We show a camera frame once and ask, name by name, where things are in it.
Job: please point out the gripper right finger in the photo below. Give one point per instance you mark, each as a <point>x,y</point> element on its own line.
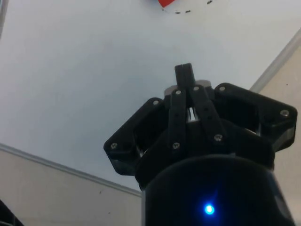
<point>207,110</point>

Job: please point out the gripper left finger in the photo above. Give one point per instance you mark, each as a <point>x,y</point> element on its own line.
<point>176,117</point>

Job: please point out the red cube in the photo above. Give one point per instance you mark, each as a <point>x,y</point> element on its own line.
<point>165,2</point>

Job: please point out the flat whiteboard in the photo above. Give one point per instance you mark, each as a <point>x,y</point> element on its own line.
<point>94,70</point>

